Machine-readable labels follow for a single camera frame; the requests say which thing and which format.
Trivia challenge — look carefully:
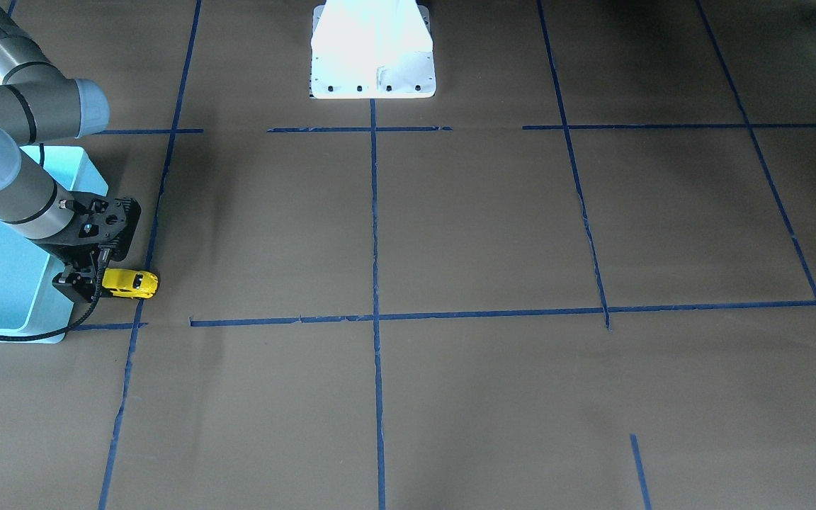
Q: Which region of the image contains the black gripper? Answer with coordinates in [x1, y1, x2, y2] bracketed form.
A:
[52, 249, 108, 303]

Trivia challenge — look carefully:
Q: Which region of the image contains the yellow beetle toy car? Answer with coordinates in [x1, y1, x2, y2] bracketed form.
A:
[101, 268, 159, 300]

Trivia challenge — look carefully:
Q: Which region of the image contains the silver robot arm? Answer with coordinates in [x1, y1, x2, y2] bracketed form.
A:
[0, 7, 111, 302]

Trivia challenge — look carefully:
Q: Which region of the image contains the light blue plastic bin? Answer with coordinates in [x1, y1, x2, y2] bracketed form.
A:
[0, 144, 109, 336]

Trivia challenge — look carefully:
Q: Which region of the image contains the black camera cable loop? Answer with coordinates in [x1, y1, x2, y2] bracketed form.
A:
[0, 248, 111, 343]

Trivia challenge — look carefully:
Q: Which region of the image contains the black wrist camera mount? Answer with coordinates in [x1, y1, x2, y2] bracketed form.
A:
[33, 193, 142, 266]

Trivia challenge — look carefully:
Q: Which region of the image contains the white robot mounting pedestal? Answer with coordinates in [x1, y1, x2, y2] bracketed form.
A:
[309, 1, 437, 100]

